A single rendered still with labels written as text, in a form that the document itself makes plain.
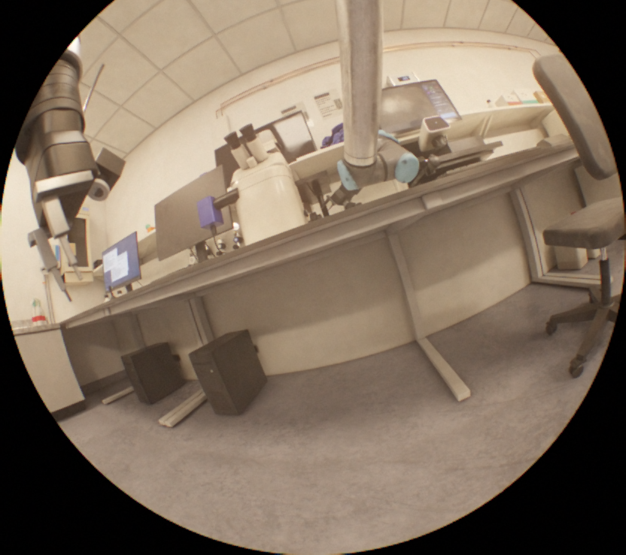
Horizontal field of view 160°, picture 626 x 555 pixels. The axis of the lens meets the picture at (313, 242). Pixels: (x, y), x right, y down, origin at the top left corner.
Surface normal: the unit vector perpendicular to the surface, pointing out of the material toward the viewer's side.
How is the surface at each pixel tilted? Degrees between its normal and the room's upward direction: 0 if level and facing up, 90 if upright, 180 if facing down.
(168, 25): 180
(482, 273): 90
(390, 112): 92
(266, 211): 91
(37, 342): 90
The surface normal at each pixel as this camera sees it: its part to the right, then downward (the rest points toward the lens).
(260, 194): -0.18, -0.05
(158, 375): 0.94, -0.32
